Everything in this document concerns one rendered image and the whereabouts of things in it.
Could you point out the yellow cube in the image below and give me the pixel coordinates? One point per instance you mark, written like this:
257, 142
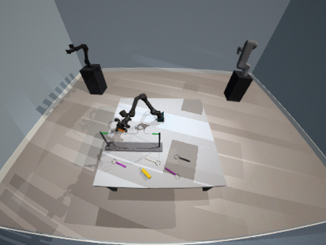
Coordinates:
146, 173

